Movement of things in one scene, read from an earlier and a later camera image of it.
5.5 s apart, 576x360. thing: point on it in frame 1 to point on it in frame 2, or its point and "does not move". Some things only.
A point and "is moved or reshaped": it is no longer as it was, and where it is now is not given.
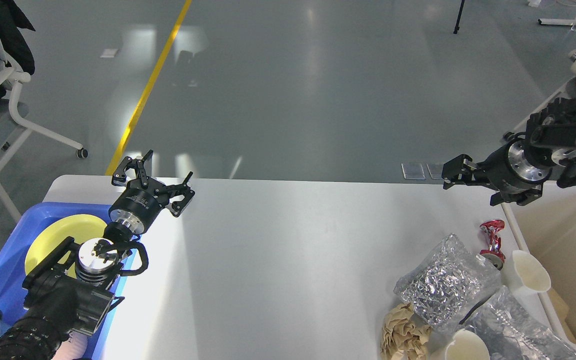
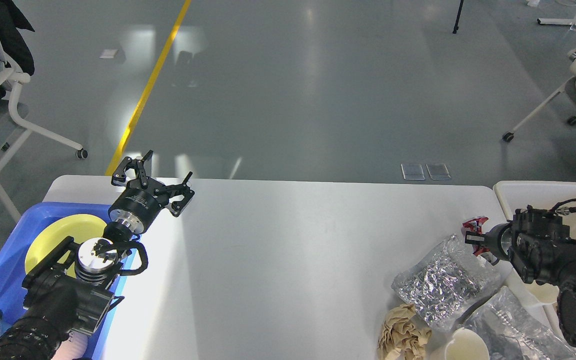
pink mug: (73, 349) does not move
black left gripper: (135, 206) does not move
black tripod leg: (457, 28) does not move
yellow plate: (80, 227) does not move
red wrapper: (493, 255) is moved or reshaped
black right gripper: (518, 165) to (498, 240)
